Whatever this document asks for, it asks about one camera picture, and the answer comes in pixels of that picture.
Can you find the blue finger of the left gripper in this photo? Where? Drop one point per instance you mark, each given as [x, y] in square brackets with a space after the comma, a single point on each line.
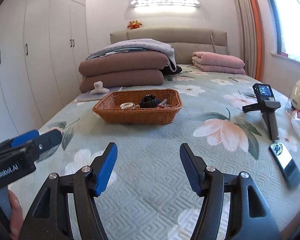
[17, 141]

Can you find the right gripper own right finger with dark pad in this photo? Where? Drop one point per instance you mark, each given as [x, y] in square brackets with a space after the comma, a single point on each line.
[249, 215]

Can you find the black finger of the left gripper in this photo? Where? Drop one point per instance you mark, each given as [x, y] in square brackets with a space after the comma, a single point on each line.
[48, 140]

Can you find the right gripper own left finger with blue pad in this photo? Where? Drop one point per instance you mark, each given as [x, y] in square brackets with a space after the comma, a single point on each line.
[48, 216]

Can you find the black wrist watch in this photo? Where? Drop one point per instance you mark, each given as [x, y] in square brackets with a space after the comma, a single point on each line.
[149, 101]

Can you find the light blue hair clip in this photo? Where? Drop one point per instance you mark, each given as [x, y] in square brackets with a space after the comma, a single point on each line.
[163, 102]

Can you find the person's left hand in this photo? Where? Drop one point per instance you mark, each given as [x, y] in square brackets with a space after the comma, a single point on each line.
[16, 221]

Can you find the black smartphone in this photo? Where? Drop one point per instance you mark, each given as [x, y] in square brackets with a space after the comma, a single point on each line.
[286, 163]

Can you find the brown wicker basket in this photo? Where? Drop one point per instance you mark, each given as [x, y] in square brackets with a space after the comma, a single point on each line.
[123, 107]

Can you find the white wardrobe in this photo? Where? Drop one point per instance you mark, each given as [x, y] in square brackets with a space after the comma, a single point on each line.
[42, 43]

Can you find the folded brown quilt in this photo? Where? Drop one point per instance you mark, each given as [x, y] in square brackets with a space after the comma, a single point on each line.
[124, 70]

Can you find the folded grey blanket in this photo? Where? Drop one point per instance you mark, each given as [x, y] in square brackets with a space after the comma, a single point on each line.
[143, 43]

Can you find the black garment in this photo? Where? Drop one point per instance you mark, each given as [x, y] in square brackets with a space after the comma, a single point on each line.
[171, 70]

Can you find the orange plush toy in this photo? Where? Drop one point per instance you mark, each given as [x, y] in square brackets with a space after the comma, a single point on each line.
[135, 24]

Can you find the folded pink quilt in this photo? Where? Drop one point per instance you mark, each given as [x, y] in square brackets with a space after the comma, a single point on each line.
[212, 62]

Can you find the beige bed headboard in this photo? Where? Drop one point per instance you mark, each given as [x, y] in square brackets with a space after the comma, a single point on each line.
[185, 41]

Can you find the beige and orange curtain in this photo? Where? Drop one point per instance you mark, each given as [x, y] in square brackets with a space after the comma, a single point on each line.
[251, 37]

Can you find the window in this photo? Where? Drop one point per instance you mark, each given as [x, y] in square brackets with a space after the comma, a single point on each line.
[286, 17]

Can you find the camera on grey tripod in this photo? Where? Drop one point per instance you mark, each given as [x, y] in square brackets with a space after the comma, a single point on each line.
[267, 105]

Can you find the wall light fixture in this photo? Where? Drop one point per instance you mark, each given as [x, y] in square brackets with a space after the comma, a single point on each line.
[150, 3]

